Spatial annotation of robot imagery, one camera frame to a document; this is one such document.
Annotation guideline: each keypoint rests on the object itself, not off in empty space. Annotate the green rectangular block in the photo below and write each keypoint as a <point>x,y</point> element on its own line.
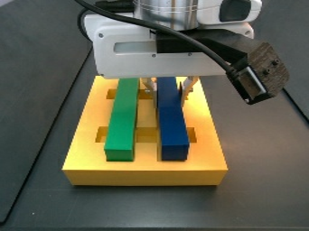
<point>120,134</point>

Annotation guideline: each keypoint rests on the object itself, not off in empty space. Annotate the blue rectangular block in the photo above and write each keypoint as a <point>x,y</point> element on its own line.
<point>174,138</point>

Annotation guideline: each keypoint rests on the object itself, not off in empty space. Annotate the yellow slotted board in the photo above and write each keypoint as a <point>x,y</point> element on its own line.
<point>87,167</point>

